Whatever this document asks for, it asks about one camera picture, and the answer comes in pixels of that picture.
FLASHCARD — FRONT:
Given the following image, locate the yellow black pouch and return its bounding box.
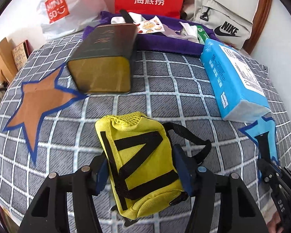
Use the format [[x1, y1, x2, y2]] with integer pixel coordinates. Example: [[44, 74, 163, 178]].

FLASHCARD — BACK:
[[95, 112, 211, 220]]

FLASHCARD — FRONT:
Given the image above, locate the green wet wipe packet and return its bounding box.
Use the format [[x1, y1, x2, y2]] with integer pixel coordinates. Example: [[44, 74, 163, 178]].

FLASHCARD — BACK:
[[197, 25, 209, 45]]

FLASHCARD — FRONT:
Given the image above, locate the clear plastic bag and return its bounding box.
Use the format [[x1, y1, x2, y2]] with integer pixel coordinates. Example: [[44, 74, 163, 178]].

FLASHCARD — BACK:
[[163, 22, 200, 43]]

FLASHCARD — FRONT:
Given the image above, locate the white sock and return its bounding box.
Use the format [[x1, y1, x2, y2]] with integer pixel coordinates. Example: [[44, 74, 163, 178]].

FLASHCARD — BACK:
[[111, 12, 145, 24]]

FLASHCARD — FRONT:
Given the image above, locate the right hand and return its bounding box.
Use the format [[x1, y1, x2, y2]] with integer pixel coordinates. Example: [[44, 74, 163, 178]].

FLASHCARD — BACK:
[[267, 212, 284, 233]]

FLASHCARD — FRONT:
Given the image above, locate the grey checkered bed sheet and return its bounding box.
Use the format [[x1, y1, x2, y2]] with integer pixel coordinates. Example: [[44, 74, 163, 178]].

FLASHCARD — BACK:
[[0, 31, 291, 233]]

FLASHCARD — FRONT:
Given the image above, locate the blue star sticker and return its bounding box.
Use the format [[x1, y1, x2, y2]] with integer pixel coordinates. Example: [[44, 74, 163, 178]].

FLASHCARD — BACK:
[[238, 116, 281, 183]]

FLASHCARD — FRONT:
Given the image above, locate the blue tissue pack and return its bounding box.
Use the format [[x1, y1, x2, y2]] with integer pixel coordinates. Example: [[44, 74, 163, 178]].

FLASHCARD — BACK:
[[200, 39, 270, 123]]

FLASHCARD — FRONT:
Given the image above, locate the brown star sticker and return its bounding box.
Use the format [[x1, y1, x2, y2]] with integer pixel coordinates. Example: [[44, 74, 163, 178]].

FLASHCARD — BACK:
[[3, 64, 87, 163]]

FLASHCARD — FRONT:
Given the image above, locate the purple towel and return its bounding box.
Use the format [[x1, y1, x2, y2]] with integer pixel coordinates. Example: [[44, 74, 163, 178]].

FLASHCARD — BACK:
[[82, 11, 221, 57]]

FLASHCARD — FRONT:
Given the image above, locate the decorated notebook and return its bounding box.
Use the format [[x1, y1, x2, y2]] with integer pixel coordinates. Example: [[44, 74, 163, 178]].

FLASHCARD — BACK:
[[12, 40, 31, 71]]

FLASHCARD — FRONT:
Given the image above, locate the wooden headboard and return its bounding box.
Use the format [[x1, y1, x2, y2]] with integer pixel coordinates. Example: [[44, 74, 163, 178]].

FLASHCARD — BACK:
[[0, 37, 18, 84]]

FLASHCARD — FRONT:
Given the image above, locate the fruit pattern sticker packet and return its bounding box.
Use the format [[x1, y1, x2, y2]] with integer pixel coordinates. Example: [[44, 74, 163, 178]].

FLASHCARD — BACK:
[[135, 16, 165, 34]]

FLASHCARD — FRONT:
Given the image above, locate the grey Nike waist bag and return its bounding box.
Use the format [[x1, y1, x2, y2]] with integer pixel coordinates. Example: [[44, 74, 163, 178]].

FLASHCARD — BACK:
[[181, 0, 253, 49]]

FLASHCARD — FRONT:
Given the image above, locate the white Miniso plastic bag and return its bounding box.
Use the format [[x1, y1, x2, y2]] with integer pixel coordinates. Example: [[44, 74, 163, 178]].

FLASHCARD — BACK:
[[38, 0, 107, 41]]

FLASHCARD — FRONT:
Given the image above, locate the brown wooden door frame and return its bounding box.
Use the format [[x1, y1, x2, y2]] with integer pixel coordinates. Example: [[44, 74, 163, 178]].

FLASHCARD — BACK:
[[243, 0, 273, 54]]

